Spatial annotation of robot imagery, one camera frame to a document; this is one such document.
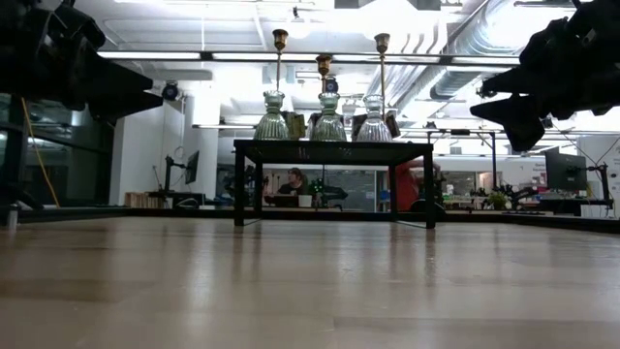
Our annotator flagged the green lit machine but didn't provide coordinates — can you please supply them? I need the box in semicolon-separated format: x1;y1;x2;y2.
309;177;349;209

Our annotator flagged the overhead light bar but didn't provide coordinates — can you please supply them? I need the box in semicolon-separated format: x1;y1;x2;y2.
96;49;522;68

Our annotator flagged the black monitor on arm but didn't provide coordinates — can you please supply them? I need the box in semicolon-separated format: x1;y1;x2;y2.
185;149;201;185
544;146;590;193

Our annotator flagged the black aluminium table frame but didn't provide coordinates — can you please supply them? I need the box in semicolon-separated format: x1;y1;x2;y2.
0;94;620;235

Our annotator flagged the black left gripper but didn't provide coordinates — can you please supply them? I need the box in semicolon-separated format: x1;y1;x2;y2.
0;0;166;125

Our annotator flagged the clear ribbed glass candle holder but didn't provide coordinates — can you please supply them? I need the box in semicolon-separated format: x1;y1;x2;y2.
356;94;393;143

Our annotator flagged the small green desk plant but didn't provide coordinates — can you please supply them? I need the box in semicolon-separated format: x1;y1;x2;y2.
486;191;509;210

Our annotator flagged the green ribbed glass candle holder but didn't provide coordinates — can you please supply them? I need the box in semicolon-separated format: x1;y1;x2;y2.
253;90;291;142
310;91;348;143

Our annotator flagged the yellow extension cable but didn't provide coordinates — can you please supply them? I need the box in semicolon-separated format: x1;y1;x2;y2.
18;96;62;208

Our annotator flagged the tall brass candlestick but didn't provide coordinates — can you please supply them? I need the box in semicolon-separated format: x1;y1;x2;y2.
373;32;391;97
271;28;290;94

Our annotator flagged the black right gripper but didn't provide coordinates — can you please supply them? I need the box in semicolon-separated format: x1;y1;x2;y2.
468;0;620;153

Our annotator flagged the wooden slat crate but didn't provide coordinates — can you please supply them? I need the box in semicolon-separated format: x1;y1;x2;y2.
124;191;161;208

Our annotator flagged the black perforated metal shelf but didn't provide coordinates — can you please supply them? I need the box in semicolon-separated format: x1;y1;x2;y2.
232;139;436;230

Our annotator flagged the person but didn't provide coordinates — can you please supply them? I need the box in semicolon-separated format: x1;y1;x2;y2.
387;157;442;213
277;167;311;197

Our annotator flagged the short brass candlestick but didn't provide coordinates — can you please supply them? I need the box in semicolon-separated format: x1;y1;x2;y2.
315;53;333;94

